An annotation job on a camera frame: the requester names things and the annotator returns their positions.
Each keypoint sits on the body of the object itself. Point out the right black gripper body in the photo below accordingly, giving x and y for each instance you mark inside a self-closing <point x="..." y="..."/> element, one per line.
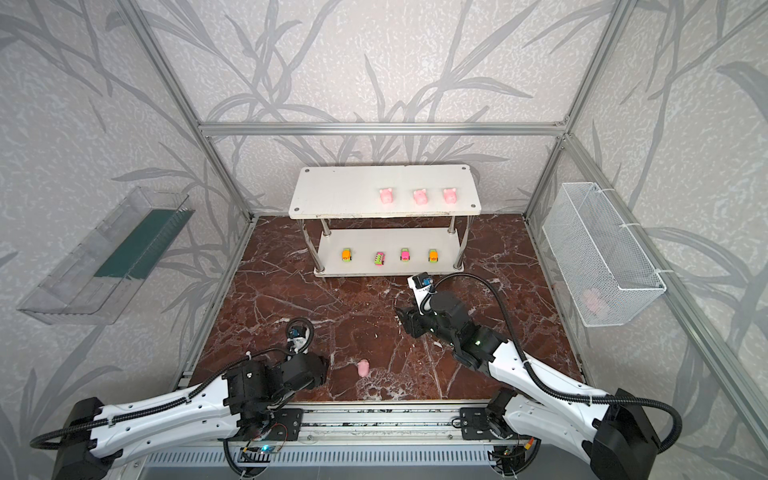
<point x="411" y="321"/>

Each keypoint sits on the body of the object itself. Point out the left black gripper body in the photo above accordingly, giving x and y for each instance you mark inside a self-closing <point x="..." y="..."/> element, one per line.
<point x="318" y="366"/>

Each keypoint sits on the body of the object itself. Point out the white two-tier shelf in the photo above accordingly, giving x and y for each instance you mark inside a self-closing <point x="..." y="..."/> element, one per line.
<point x="324" y="194"/>

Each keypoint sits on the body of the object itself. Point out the pink toy pig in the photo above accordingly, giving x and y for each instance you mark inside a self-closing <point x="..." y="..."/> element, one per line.
<point x="386" y="195"/>
<point x="363" y="368"/>
<point x="420" y="197"/>
<point x="450" y="196"/>

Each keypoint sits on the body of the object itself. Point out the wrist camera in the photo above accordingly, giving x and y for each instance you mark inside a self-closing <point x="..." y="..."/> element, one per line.
<point x="420" y="283"/>
<point x="297" y="336"/>

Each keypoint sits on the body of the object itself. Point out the clear plastic wall bin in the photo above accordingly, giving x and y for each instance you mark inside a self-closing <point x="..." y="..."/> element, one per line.
<point x="96" y="281"/>

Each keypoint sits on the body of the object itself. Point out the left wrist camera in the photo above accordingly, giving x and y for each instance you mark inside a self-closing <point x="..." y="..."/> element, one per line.
<point x="297" y="336"/>

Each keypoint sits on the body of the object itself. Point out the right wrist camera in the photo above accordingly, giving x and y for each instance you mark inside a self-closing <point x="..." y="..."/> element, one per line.
<point x="420" y="283"/>

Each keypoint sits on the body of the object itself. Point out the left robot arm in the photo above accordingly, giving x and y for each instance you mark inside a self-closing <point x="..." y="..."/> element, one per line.
<point x="150" y="414"/>

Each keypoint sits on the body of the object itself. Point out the pink toy in basket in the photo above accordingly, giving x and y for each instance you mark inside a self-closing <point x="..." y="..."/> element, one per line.
<point x="595" y="303"/>

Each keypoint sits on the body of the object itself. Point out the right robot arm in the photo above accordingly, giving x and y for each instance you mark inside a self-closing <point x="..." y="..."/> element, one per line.
<point x="618" y="435"/>

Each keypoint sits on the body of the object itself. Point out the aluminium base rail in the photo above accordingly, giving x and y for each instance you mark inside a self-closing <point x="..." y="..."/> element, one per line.
<point x="384" y="423"/>

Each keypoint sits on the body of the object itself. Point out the white wire mesh basket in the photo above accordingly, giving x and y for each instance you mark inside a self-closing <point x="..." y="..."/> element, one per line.
<point x="594" y="247"/>

